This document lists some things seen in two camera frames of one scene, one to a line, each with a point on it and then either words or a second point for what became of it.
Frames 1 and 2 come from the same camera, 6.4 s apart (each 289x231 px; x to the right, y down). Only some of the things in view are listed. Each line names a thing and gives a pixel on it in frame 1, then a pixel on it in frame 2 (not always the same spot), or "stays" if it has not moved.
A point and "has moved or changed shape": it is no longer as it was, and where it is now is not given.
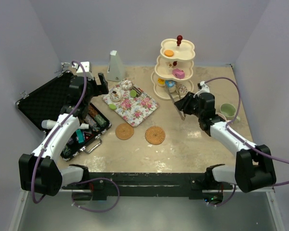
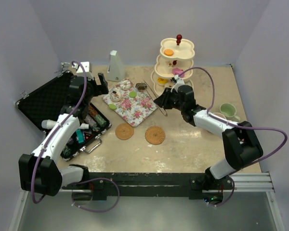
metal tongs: x=181 y=113 has moved or changed shape
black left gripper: x=99 y=89 stays
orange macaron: x=169 y=53 stays
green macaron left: x=112 y=106 stays
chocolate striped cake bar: x=137 y=91 -> x=141 y=86
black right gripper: x=184 y=104 -> x=163 y=101
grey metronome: x=115 y=71 stays
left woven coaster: x=124 y=131 stays
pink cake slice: x=178 y=73 stays
